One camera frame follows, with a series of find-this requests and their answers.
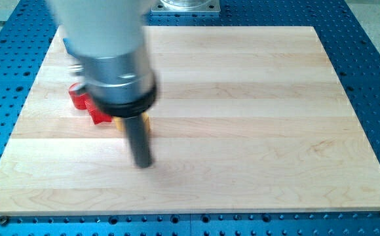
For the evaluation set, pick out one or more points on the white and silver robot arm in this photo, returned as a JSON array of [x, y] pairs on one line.
[[106, 36]]

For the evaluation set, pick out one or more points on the yellow hexagon block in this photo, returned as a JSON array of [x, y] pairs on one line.
[[146, 123]]

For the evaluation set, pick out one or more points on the red heart block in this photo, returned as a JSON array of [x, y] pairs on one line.
[[78, 95]]

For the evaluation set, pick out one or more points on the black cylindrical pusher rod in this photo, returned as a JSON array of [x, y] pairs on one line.
[[137, 133]]

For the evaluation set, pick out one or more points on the light wooden board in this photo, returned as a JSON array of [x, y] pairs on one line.
[[248, 119]]

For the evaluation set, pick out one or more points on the red star block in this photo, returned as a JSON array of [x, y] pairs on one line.
[[96, 115]]

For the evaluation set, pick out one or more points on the blue block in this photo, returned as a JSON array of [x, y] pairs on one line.
[[69, 48]]

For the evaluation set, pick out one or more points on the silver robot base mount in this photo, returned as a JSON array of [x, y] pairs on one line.
[[186, 6]]

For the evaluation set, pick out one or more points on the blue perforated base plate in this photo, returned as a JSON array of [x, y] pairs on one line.
[[29, 31]]

